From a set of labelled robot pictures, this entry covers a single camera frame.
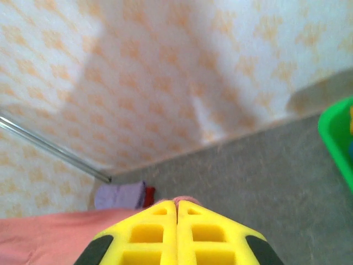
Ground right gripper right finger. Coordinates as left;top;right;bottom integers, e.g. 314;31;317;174
177;200;285;265

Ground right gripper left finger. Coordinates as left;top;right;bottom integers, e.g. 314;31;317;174
73;200;178;265

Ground salmon red t-shirt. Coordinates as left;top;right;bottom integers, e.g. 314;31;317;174
0;195;202;265

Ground green plastic basket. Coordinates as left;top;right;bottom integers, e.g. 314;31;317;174
318;96;353;194

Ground dark red folded t-shirt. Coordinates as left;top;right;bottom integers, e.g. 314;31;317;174
143;187;156;208

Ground purple folded t-shirt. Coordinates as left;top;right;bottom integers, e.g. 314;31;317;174
94;181;147;210

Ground aluminium frame post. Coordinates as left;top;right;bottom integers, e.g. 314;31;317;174
0;109;113;183

